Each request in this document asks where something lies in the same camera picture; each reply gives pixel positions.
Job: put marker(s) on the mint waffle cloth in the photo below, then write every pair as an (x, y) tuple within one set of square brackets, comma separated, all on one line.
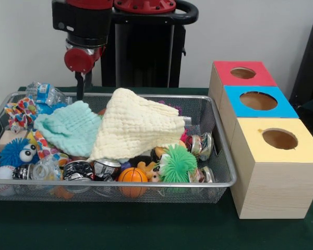
[(70, 125)]

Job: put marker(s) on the cream waffle cloth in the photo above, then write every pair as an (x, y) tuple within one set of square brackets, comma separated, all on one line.
[(130, 125)]

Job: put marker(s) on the dark green tablecloth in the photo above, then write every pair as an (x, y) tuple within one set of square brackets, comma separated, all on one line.
[(146, 229)]

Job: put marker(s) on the orange plush toy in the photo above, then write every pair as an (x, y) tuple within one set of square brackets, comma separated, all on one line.
[(146, 165)]

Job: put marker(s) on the white toy baseball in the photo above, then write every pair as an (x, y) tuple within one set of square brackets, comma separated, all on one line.
[(2, 173)]

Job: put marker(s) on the green spiky ball toy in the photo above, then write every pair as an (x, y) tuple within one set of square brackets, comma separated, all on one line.
[(178, 164)]

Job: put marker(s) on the blue spiky ball with eyes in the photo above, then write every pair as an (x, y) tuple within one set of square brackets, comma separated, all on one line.
[(10, 153)]

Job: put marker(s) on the crushed clear bottle blue label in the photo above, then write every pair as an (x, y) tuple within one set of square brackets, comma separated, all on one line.
[(45, 91)]

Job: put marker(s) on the plain wooden block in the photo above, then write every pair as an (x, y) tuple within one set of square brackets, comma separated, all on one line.
[(9, 136)]

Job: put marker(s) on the red robot arm base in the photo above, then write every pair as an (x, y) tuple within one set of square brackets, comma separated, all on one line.
[(146, 6)]

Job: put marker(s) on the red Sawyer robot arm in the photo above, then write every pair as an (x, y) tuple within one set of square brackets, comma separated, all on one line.
[(81, 23)]

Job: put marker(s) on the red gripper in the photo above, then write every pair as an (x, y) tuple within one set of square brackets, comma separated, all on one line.
[(78, 60)]

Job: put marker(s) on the shallow mesh bin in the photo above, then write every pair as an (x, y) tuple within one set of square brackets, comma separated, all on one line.
[(172, 194)]

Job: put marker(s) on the black upright panel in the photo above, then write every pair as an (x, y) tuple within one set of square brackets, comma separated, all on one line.
[(310, 65)]

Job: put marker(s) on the wooden box with three holes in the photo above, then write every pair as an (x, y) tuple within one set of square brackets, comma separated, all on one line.
[(276, 187)]

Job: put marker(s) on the crushed black and white can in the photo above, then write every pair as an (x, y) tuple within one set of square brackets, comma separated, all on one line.
[(78, 169)]

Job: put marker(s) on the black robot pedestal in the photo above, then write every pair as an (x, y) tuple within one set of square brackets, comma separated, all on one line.
[(146, 52)]

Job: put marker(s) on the orange toy basketball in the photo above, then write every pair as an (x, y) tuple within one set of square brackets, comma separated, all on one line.
[(133, 175)]

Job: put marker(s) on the multicolour patterned fabric bow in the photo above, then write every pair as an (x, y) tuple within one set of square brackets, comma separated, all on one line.
[(21, 114)]

